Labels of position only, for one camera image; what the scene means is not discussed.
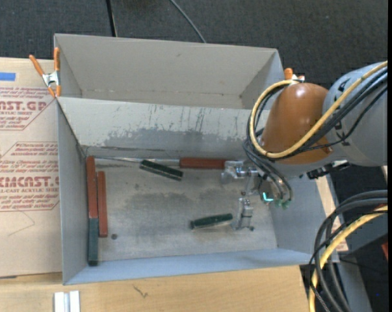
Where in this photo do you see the dark green flat block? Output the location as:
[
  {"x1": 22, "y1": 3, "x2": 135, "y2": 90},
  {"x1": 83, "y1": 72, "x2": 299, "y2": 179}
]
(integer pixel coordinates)
[
  {"x1": 139, "y1": 159, "x2": 185, "y2": 182},
  {"x1": 87, "y1": 217, "x2": 99, "y2": 267},
  {"x1": 189, "y1": 213, "x2": 234, "y2": 231}
]

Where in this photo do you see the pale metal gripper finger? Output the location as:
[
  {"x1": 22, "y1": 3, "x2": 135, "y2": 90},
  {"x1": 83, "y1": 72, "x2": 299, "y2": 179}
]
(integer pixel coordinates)
[
  {"x1": 231, "y1": 197, "x2": 255, "y2": 232},
  {"x1": 219, "y1": 160, "x2": 248, "y2": 185}
]

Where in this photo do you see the brown cardboard board, red print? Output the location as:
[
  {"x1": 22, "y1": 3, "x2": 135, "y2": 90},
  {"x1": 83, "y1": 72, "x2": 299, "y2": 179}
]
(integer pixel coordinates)
[{"x1": 0, "y1": 57, "x2": 64, "y2": 279}]

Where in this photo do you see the red-brown flat block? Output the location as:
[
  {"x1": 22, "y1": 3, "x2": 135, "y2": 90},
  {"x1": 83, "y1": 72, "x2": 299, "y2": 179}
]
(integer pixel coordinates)
[
  {"x1": 86, "y1": 155, "x2": 98, "y2": 221},
  {"x1": 97, "y1": 170, "x2": 109, "y2": 239},
  {"x1": 179, "y1": 157, "x2": 228, "y2": 170}
]

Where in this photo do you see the grey metal bin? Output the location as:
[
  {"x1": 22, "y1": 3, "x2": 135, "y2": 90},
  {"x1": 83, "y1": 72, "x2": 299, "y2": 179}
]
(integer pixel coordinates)
[{"x1": 53, "y1": 33, "x2": 340, "y2": 286}]

